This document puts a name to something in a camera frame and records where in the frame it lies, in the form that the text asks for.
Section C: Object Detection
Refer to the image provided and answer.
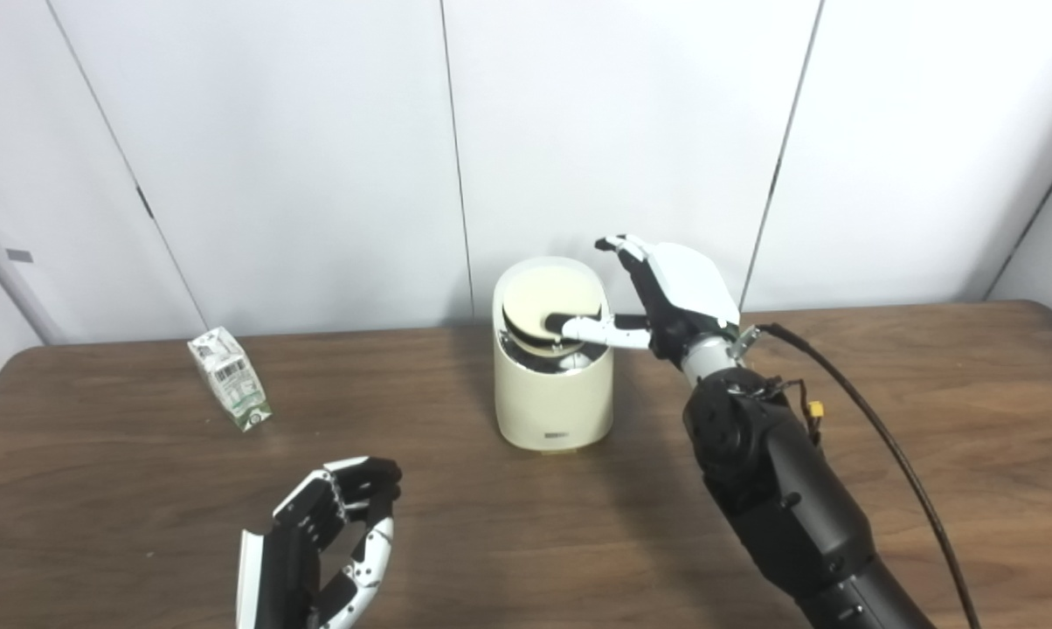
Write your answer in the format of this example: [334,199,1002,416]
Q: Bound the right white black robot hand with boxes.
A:
[561,234,742,361]

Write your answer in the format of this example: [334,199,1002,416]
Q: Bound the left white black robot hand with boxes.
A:
[235,456,402,629]

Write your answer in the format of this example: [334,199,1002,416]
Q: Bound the cream round bin lid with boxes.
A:
[500,269,606,357]

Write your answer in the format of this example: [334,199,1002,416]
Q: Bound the cream-colored trash bin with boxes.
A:
[492,256,615,453]

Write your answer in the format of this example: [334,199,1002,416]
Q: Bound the white green milk carton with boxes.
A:
[187,327,273,433]

